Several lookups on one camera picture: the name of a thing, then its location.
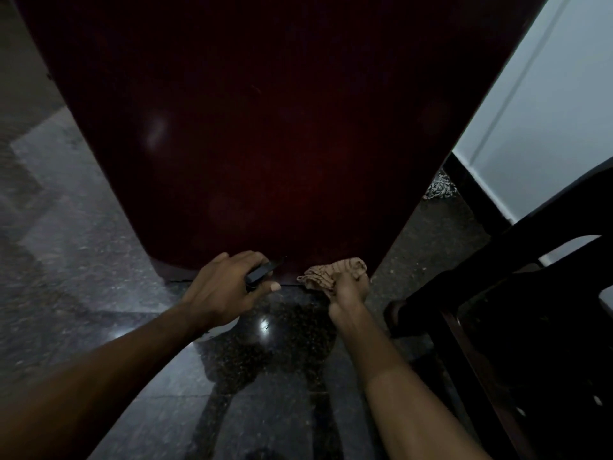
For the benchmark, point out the person's left forearm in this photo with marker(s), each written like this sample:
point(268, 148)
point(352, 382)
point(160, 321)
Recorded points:
point(96, 392)

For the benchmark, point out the person's right hand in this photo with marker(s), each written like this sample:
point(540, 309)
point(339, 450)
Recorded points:
point(348, 294)

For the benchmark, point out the person's left hand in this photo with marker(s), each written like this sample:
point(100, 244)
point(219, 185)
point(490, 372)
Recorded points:
point(218, 294)

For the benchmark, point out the person's left thumb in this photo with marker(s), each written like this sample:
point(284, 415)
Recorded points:
point(266, 288)

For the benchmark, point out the dark plastic chair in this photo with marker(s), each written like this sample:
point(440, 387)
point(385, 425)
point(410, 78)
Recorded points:
point(517, 330)

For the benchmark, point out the beige cleaning cloth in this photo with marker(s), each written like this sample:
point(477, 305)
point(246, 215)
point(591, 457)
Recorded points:
point(333, 274)

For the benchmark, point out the dark red refrigerator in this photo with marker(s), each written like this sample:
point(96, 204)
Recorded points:
point(273, 129)

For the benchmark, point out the person's right forearm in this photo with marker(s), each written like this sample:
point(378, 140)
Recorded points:
point(407, 402)

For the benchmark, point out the black scraper tool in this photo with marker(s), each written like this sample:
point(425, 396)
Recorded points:
point(261, 273)

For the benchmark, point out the black and white patterned cloth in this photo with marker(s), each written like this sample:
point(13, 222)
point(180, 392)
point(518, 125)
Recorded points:
point(439, 186)

